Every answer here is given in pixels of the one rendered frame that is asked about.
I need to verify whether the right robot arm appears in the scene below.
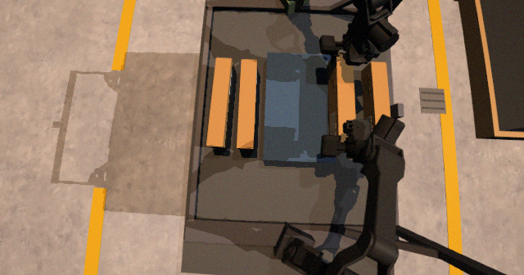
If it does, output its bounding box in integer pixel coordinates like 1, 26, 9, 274
343, 0, 399, 66

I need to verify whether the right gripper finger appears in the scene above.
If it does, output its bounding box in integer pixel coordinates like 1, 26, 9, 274
330, 53, 339, 65

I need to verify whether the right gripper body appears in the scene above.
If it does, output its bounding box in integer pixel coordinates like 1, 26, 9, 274
319, 23, 381, 58

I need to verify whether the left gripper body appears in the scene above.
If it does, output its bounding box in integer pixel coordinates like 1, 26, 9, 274
320, 135, 366, 163

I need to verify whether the orange cardboard box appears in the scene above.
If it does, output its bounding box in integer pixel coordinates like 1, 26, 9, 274
361, 62, 391, 134
206, 57, 234, 148
237, 59, 258, 150
327, 52, 355, 145

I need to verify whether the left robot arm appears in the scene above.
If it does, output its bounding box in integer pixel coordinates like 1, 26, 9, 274
282, 115, 405, 275

